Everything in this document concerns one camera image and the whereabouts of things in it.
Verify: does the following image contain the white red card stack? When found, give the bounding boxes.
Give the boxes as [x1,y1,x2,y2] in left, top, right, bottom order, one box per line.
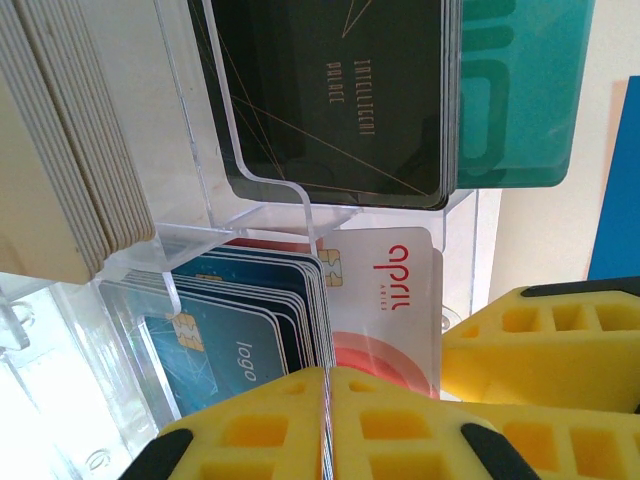
[319,227,446,401]

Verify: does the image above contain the clear acrylic card display stand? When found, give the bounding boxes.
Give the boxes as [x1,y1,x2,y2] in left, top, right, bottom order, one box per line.
[0,0,501,480]

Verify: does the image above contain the blue floral wall panel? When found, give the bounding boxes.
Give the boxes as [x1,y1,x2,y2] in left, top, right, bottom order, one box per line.
[587,74,640,281]

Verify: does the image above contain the blue logo card stack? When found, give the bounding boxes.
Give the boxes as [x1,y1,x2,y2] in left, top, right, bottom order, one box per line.
[99,244,335,421]

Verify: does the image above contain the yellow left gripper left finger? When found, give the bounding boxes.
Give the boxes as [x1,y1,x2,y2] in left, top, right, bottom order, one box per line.
[119,367,330,480]

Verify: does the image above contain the teal card stack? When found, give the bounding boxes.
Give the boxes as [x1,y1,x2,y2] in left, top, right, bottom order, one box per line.
[449,0,596,190]

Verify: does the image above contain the black card stack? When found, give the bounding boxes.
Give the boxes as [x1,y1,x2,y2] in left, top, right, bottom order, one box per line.
[197,0,464,211]

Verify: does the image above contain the beige card stack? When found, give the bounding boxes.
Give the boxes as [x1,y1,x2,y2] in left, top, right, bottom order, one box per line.
[0,0,157,286]

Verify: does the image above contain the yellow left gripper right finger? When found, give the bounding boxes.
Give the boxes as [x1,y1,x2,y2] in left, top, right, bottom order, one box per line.
[331,367,544,480]

